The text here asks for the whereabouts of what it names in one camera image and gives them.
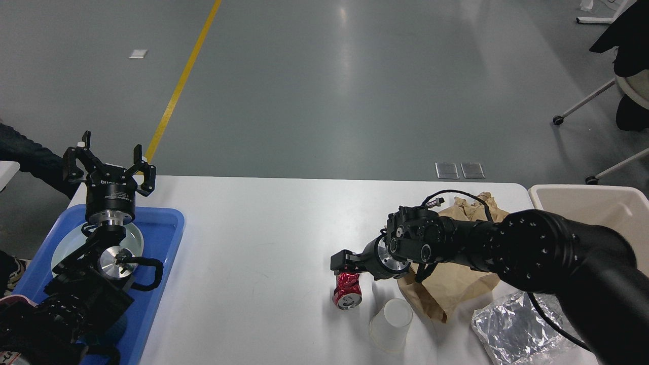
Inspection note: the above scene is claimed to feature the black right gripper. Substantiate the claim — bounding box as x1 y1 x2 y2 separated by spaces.
331 235 411 280

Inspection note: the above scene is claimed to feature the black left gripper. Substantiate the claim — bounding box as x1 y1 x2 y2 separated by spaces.
62 131 156 226

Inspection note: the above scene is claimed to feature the crushed red soda can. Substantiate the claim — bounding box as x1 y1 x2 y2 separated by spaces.
332 272 363 310

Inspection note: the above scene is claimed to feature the mint green plate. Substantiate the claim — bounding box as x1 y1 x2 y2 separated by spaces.
51 223 145 279

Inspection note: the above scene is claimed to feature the dark teal mug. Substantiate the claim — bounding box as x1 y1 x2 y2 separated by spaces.
92 314 128 347

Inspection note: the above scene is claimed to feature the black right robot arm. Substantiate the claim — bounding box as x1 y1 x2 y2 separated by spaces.
331 192 648 364

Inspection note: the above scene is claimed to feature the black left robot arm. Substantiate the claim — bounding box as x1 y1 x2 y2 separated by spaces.
2 131 164 364

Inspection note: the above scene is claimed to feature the blue plastic tray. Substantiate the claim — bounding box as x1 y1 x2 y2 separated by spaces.
10 205 185 365

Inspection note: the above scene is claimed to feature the white paper cup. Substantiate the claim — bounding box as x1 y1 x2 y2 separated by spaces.
369 298 413 353

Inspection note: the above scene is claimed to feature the seated person beige sweater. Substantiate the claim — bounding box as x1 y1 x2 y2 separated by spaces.
1 123 80 298

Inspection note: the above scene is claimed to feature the brown paper bag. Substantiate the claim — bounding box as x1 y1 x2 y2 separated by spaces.
397 192 510 323

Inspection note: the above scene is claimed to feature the white side table corner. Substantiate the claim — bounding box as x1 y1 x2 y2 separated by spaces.
0 160 19 192

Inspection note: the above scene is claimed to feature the left silver floor plate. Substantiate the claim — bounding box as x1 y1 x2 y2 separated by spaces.
435 162 460 179

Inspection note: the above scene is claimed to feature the silver floor plate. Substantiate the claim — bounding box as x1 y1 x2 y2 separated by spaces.
435 162 460 179
460 163 485 179

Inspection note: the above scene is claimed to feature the right silver floor plate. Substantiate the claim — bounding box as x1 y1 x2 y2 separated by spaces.
460 163 485 179

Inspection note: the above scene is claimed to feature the pink mug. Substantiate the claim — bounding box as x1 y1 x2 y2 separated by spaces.
1 295 37 318

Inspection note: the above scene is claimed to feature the crumpled silver foil bag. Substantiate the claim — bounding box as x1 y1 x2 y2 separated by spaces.
471 291 585 364

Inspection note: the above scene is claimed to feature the beige plastic bin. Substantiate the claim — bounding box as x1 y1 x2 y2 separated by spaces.
528 185 648 245

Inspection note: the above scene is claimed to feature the office chair with black coat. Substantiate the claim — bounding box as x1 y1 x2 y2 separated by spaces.
553 0 649 185

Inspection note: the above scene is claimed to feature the white table leg base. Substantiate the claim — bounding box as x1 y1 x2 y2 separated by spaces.
575 1 636 25

